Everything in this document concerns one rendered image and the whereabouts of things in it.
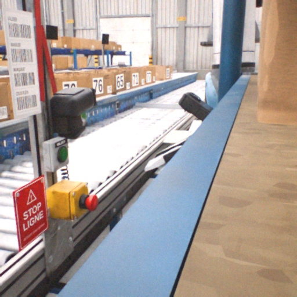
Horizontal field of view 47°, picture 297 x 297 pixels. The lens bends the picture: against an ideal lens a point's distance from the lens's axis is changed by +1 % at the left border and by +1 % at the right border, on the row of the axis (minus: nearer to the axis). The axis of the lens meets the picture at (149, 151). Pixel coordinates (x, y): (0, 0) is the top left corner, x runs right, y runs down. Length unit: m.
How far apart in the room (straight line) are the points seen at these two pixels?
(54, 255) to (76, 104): 0.36
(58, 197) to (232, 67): 0.50
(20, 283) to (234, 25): 0.64
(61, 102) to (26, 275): 0.38
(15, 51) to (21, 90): 0.07
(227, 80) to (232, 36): 0.05
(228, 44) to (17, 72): 0.41
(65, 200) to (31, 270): 0.16
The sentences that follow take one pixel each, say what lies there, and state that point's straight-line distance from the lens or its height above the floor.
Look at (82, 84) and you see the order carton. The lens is 2.21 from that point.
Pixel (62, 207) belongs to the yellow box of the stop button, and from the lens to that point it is 0.80.
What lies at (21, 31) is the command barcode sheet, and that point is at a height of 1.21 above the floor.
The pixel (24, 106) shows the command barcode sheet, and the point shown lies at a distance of 0.72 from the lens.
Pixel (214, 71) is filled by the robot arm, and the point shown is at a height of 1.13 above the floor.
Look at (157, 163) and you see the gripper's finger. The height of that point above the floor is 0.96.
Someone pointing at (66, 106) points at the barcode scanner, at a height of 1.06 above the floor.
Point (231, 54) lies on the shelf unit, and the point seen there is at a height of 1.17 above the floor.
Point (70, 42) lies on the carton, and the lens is 11.28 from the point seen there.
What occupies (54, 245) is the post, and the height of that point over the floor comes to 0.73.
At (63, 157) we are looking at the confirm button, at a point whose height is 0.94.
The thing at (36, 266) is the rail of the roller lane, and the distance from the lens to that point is 0.84.
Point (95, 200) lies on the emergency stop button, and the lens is 0.79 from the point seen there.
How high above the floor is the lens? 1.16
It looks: 16 degrees down
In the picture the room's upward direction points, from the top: straight up
